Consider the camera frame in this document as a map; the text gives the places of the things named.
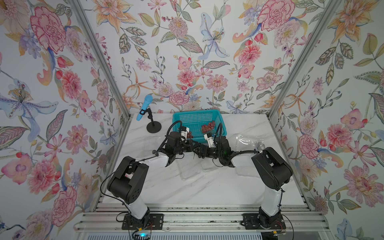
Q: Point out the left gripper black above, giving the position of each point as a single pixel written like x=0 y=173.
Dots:
x=188 y=143

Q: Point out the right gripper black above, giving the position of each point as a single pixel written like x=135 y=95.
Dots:
x=202 y=147

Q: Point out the clear clamshell container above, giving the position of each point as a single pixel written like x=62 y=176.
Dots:
x=243 y=163
x=191 y=167

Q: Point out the teal plastic mesh basket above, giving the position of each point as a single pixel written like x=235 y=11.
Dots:
x=195 y=119

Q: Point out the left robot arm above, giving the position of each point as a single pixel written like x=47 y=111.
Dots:
x=127 y=182

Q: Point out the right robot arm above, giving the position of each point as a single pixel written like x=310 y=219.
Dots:
x=273 y=170

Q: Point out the black microphone stand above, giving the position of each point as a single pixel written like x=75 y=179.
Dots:
x=152 y=126

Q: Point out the red grape bunch back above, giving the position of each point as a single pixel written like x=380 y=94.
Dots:
x=208 y=127

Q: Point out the grey microphone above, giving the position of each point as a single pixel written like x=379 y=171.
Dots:
x=260 y=146

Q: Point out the blue microphone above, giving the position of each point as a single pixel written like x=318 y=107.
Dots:
x=147 y=101

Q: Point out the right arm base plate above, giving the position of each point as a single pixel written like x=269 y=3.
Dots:
x=252 y=221

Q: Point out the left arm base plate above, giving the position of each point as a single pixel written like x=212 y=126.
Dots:
x=148 y=222

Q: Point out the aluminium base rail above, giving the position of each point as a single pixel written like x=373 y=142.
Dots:
x=197 y=218

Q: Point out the left aluminium frame post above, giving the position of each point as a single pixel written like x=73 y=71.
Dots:
x=91 y=37

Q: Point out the aluminium frame post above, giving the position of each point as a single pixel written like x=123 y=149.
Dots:
x=320 y=27
x=91 y=37

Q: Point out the right aluminium frame post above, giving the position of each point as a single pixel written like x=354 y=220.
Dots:
x=320 y=27

